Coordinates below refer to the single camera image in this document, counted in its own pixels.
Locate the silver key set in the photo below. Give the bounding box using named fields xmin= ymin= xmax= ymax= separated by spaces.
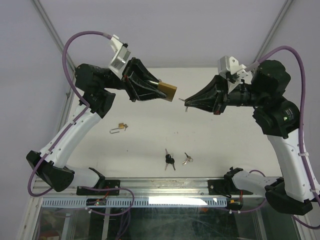
xmin=178 ymin=98 xmax=189 ymax=113
xmin=182 ymin=152 xmax=194 ymax=166

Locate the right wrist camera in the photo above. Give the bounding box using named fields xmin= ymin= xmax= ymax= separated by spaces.
xmin=217 ymin=56 xmax=252 ymax=93

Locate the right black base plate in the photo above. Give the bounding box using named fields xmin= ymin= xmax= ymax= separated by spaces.
xmin=207 ymin=179 xmax=241 ymax=198

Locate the small brass padlock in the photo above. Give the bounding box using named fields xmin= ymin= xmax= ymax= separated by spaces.
xmin=109 ymin=123 xmax=125 ymax=134

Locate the black headed key set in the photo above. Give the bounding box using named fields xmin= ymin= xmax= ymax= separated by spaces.
xmin=164 ymin=149 xmax=176 ymax=171

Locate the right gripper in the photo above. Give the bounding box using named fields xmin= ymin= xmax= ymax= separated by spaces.
xmin=184 ymin=74 xmax=267 ymax=116

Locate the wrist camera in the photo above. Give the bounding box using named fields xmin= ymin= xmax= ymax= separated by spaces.
xmin=217 ymin=56 xmax=252 ymax=93
xmin=108 ymin=34 xmax=131 ymax=79

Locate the aluminium mounting rail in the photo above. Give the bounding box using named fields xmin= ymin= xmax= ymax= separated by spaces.
xmin=30 ymin=176 xmax=281 ymax=199

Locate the medium brass padlock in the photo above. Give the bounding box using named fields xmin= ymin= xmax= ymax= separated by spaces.
xmin=149 ymin=80 xmax=177 ymax=102

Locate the purple cable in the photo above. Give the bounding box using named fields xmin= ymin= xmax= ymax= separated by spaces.
xmin=224 ymin=45 xmax=320 ymax=230
xmin=26 ymin=30 xmax=136 ymax=240

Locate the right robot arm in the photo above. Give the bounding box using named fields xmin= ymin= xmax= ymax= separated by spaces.
xmin=184 ymin=60 xmax=320 ymax=216

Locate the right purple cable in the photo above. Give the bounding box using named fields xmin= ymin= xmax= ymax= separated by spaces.
xmin=224 ymin=45 xmax=320 ymax=230

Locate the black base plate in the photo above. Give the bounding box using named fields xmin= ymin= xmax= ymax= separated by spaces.
xmin=207 ymin=179 xmax=241 ymax=198
xmin=76 ymin=179 xmax=121 ymax=197

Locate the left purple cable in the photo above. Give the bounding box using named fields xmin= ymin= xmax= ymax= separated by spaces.
xmin=26 ymin=30 xmax=136 ymax=240

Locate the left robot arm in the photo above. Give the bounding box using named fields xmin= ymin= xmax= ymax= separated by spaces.
xmin=26 ymin=57 xmax=176 ymax=195

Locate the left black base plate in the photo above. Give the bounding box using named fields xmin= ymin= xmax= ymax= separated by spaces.
xmin=76 ymin=179 xmax=121 ymax=197

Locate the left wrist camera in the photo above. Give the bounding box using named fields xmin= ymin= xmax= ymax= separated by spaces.
xmin=108 ymin=34 xmax=131 ymax=79

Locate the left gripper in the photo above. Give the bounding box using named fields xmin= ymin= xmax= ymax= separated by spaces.
xmin=102 ymin=57 xmax=170 ymax=103

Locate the white slotted cable duct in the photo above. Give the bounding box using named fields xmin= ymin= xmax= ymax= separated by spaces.
xmin=41 ymin=196 xmax=227 ymax=209

